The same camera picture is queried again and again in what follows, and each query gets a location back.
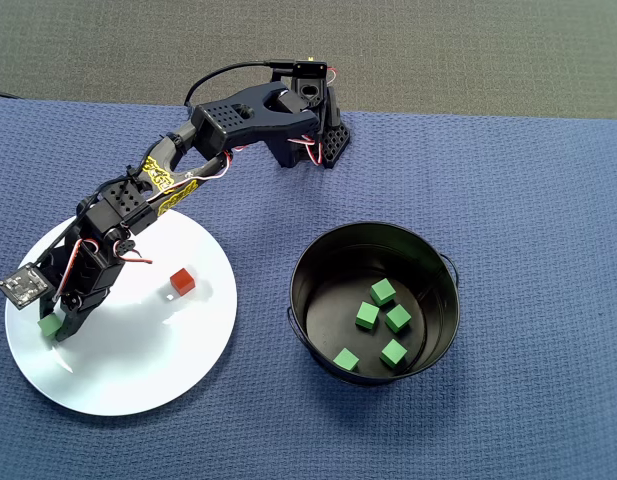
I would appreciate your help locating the blue woven tablecloth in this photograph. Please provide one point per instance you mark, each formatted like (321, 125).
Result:
(488, 175)

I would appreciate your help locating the white round plate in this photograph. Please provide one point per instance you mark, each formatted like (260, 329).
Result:
(138, 360)

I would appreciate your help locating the black wrist camera board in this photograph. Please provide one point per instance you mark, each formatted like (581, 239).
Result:
(23, 287)

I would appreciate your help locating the black metal bucket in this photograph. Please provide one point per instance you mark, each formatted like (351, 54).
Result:
(338, 260)

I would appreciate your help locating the green cube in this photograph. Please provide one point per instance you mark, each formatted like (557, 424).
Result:
(367, 316)
(398, 319)
(346, 360)
(48, 326)
(393, 353)
(382, 292)

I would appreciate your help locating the red cube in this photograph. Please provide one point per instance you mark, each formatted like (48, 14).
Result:
(182, 281)

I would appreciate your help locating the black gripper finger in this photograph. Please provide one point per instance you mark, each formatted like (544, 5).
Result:
(50, 306)
(73, 322)

